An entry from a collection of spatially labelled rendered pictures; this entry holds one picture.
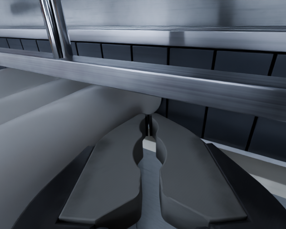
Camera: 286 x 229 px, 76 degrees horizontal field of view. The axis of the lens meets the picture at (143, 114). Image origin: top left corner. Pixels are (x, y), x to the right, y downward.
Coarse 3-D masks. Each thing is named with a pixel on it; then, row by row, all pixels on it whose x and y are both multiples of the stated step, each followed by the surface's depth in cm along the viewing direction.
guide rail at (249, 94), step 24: (0, 48) 16; (48, 72) 12; (72, 72) 11; (96, 72) 10; (120, 72) 9; (144, 72) 8; (168, 72) 8; (192, 72) 8; (216, 72) 8; (168, 96) 8; (192, 96) 8; (216, 96) 7; (240, 96) 7; (264, 96) 6
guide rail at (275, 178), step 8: (152, 136) 17; (144, 144) 17; (152, 144) 17; (224, 152) 15; (232, 152) 15; (240, 160) 14; (248, 160) 14; (256, 160) 14; (248, 168) 13; (256, 168) 13; (264, 168) 13; (272, 168) 13; (280, 168) 13; (256, 176) 13; (264, 176) 13; (272, 176) 13; (280, 176) 13; (264, 184) 13; (272, 184) 12; (280, 184) 12; (272, 192) 13; (280, 192) 12
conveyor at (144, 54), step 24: (24, 48) 27; (48, 48) 24; (72, 48) 22; (96, 48) 20; (120, 48) 18; (144, 48) 17; (168, 48) 16; (192, 48) 15; (240, 72) 14; (264, 72) 13; (192, 120) 18; (216, 120) 16; (240, 120) 15; (264, 120) 14; (240, 144) 16; (264, 144) 15
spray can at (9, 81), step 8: (0, 72) 20; (8, 72) 20; (16, 72) 21; (24, 72) 21; (32, 72) 22; (0, 80) 19; (8, 80) 20; (16, 80) 20; (24, 80) 21; (32, 80) 21; (40, 80) 22; (48, 80) 23; (0, 88) 19; (8, 88) 19; (16, 88) 20; (24, 88) 21; (0, 96) 19
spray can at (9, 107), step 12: (48, 84) 15; (60, 84) 16; (72, 84) 16; (84, 84) 17; (12, 96) 13; (24, 96) 13; (36, 96) 14; (48, 96) 14; (60, 96) 15; (0, 108) 12; (12, 108) 12; (24, 108) 13; (36, 108) 13; (0, 120) 12
